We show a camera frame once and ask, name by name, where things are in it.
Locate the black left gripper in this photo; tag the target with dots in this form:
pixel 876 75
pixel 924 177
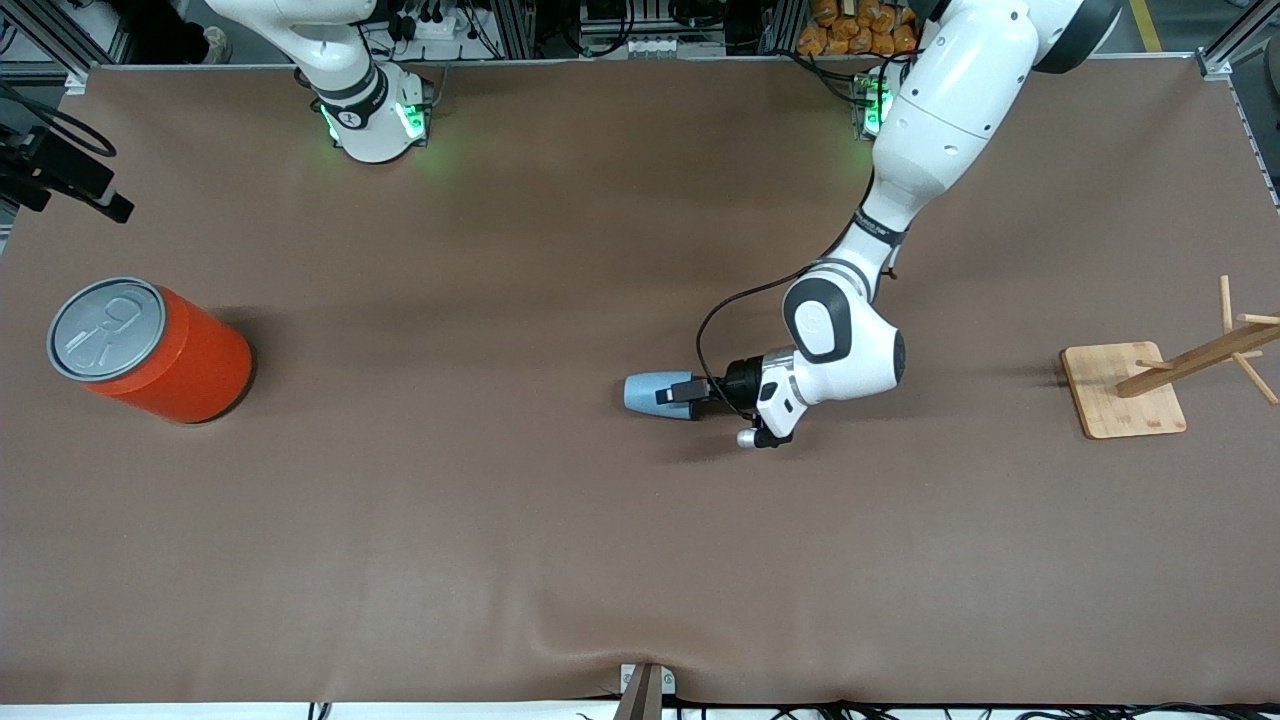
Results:
pixel 739 385

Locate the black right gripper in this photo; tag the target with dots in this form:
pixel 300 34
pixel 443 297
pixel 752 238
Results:
pixel 12 161

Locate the light blue plastic cup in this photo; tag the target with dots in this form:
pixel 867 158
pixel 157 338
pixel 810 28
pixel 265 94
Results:
pixel 640 392

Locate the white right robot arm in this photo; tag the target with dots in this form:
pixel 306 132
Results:
pixel 370 130

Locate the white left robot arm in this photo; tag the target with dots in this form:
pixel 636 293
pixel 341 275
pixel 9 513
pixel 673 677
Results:
pixel 950 100

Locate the wooden cup rack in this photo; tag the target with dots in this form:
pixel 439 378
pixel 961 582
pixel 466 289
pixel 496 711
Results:
pixel 1120 400

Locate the brown table cover mat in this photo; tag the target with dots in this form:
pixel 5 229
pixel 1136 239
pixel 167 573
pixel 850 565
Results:
pixel 640 520

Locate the orange can with grey lid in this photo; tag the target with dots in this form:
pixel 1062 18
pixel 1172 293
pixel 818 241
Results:
pixel 180 365

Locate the white connector strip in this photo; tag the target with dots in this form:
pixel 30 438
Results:
pixel 655 47

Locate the white power strip with plugs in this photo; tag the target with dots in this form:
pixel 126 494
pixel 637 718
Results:
pixel 430 25

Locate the black electronics box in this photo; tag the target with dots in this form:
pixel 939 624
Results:
pixel 620 12

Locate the orange snack bags pile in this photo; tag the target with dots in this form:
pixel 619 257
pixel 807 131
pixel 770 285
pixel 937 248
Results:
pixel 850 30

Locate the aluminium frame profile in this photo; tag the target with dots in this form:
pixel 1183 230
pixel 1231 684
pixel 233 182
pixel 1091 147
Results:
pixel 128 25
pixel 515 30
pixel 1225 55

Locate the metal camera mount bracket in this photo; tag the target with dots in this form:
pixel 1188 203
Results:
pixel 645 695

